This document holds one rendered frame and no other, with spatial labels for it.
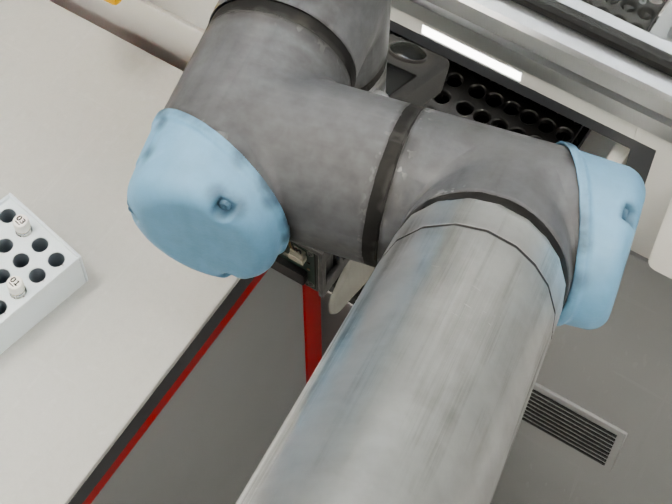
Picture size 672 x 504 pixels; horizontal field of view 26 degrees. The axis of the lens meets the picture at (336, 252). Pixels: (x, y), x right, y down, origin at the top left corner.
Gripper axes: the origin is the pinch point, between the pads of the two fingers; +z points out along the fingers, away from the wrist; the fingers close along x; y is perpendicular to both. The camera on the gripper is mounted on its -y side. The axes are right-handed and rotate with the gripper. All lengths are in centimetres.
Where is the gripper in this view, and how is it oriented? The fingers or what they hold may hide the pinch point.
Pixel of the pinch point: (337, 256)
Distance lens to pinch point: 98.0
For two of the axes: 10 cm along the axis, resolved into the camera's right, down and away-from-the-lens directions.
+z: 0.0, 5.1, 8.6
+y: -5.4, 7.3, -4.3
